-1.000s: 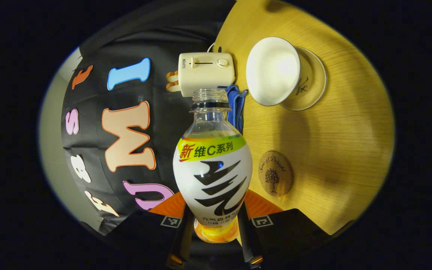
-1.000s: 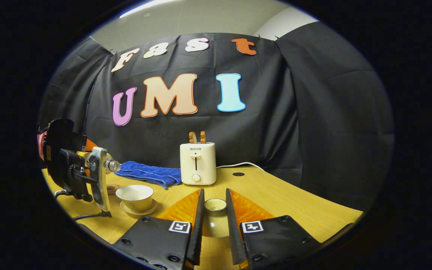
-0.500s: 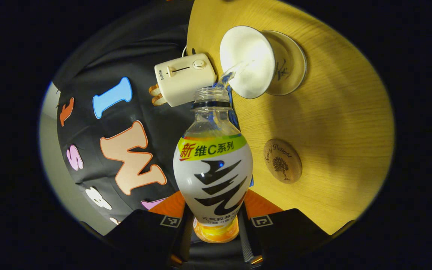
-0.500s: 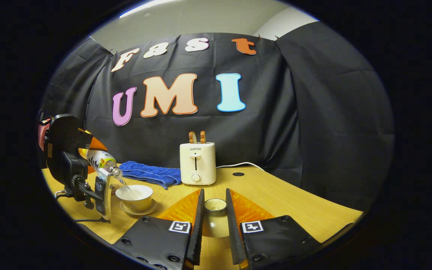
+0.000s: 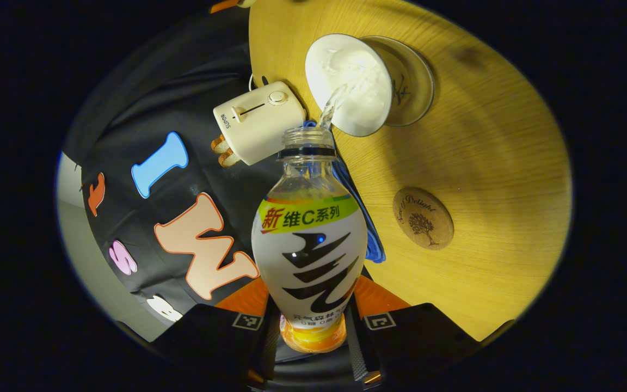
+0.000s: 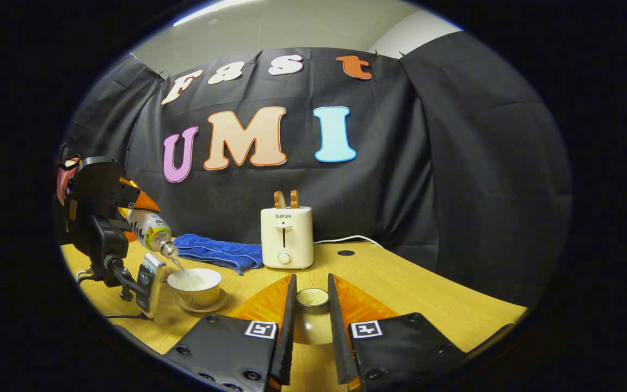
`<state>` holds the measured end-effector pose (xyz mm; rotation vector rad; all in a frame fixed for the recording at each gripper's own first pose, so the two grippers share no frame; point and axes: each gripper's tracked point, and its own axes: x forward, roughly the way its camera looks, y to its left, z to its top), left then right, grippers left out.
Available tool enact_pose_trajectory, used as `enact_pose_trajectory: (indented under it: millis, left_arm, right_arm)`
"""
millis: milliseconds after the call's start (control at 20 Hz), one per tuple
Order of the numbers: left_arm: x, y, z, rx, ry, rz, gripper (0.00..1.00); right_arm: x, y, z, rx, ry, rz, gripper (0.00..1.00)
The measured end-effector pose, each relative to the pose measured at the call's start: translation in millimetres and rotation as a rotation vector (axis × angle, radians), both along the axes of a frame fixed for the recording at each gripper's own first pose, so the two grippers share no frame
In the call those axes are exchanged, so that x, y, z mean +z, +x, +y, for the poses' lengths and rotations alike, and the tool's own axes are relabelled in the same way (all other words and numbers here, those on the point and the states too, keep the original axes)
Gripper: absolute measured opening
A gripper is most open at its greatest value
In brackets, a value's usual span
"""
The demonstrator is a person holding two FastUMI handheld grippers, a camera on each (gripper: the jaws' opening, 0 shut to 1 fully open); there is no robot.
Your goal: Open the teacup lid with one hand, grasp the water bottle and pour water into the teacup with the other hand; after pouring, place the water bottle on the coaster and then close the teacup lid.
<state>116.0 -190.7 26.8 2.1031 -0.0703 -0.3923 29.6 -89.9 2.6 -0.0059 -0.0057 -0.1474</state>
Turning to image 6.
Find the brown bread slice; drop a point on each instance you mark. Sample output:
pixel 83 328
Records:
pixel 294 198
pixel 277 200

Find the beige teacup lid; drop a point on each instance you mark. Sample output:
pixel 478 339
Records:
pixel 312 313

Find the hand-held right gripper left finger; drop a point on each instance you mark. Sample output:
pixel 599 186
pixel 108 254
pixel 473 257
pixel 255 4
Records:
pixel 286 337

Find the cream white toaster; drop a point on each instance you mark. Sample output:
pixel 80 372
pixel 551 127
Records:
pixel 286 239

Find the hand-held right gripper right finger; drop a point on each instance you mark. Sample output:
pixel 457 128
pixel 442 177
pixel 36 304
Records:
pixel 339 343

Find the blue folded towel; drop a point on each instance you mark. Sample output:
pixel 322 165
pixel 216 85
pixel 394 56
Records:
pixel 215 251

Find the beige ceramic teacup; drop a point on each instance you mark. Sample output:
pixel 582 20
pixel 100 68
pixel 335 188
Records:
pixel 196 286

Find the clear plastic water bottle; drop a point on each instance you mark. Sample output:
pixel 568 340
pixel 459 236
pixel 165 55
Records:
pixel 150 231

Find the black backdrop cloth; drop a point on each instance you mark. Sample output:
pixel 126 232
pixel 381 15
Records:
pixel 455 163

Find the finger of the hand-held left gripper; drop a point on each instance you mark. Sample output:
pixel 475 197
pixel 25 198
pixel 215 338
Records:
pixel 145 198
pixel 130 237

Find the beige ceramic saucer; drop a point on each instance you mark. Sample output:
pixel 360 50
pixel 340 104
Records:
pixel 204 308

